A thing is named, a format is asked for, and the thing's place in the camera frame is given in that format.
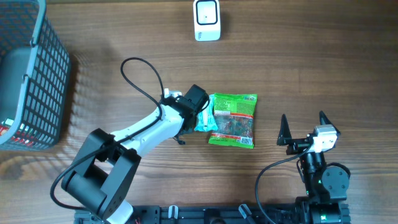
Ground dark grey mesh basket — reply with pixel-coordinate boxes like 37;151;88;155
1;0;71;151

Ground green snack bag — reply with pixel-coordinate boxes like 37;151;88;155
208;93;257;149

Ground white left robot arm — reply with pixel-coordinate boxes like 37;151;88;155
55;85;209;223

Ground white barcode scanner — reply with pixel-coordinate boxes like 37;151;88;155
193;0;221;42

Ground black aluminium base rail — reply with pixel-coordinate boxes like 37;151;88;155
74;203;351;224

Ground teal tissue pack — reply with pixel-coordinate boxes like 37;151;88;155
194;95;218;132

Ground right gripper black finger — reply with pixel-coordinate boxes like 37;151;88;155
319;111;341;136
277;114;292;146

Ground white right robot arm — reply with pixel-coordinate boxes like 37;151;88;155
277;111;351;223

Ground red packets in basket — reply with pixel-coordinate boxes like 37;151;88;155
0;118;35;147

